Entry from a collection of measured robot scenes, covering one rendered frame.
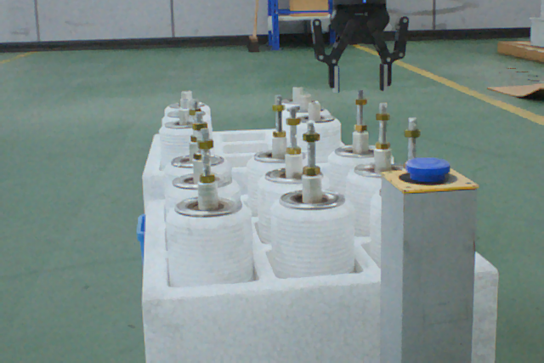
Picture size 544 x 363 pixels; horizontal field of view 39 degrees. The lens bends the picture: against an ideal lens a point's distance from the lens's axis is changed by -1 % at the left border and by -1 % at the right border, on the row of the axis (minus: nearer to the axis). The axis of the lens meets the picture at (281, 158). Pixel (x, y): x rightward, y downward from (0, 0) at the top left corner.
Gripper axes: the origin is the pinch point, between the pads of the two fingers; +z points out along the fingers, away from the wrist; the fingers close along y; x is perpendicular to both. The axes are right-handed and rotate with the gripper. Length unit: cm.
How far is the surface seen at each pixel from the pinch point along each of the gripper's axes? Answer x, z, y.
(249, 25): 594, 17, 11
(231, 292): -32.5, 17.5, -19.8
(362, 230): -15.0, 17.3, -2.5
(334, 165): -1.8, 11.6, -4.1
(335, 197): -24.6, 10.1, -7.5
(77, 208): 67, 35, -54
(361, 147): -0.8, 9.4, 0.1
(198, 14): 595, 6, -35
